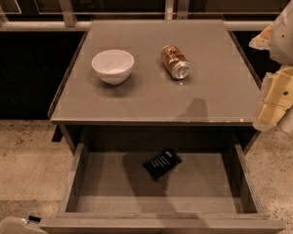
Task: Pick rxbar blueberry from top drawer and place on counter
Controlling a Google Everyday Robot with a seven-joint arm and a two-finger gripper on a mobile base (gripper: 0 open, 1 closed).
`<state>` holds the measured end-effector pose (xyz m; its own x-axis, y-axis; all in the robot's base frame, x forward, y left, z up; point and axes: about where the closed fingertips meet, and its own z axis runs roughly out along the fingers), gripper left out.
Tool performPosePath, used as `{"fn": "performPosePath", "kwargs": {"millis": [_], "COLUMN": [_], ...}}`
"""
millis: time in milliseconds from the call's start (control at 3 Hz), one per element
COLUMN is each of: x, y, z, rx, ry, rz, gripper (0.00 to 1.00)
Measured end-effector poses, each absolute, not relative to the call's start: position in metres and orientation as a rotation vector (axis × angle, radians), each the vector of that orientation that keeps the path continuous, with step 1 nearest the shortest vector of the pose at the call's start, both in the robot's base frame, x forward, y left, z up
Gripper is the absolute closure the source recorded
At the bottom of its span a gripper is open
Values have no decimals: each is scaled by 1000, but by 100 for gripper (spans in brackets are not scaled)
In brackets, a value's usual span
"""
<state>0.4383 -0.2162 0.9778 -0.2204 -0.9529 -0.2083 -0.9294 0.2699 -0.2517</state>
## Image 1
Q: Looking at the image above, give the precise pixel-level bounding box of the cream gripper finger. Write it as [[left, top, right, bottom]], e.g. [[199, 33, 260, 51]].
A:
[[253, 65, 293, 132], [249, 23, 273, 51]]

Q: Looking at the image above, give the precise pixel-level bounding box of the dark blue rxbar wrapper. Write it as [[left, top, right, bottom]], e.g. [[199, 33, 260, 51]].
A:
[[144, 148, 182, 181]]

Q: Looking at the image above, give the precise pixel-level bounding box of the white plastic robot base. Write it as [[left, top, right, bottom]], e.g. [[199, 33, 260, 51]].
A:
[[0, 216, 48, 234]]

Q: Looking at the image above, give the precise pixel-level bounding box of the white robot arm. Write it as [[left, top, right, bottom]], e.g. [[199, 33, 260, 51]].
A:
[[249, 0, 293, 133]]

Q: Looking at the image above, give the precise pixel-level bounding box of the grey cabinet with counter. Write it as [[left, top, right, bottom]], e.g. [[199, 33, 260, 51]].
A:
[[47, 19, 281, 154]]

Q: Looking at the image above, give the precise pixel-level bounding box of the open grey wooden drawer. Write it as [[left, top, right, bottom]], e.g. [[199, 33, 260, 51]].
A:
[[40, 144, 285, 234]]

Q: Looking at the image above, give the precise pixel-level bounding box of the gold soda can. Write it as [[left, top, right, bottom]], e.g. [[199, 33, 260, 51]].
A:
[[161, 45, 190, 80]]

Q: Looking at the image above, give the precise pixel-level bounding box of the white ceramic bowl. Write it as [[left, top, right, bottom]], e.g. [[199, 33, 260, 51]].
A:
[[91, 50, 135, 85]]

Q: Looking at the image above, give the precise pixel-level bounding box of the metal railing frame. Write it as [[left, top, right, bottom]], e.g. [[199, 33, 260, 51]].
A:
[[0, 0, 290, 31]]

